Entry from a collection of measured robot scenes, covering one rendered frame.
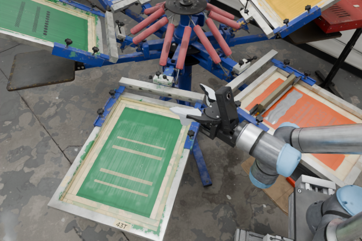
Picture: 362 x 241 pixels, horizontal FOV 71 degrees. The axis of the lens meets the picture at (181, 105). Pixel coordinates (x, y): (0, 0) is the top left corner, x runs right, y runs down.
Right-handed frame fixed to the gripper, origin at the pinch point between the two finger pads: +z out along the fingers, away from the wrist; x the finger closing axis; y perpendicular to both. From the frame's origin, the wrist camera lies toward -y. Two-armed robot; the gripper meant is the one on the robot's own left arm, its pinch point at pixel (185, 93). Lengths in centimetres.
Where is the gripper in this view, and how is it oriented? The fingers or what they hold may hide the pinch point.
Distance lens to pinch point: 76.0
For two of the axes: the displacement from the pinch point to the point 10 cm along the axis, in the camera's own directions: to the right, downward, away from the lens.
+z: -7.8, -4.8, 4.0
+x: 6.2, -5.1, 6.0
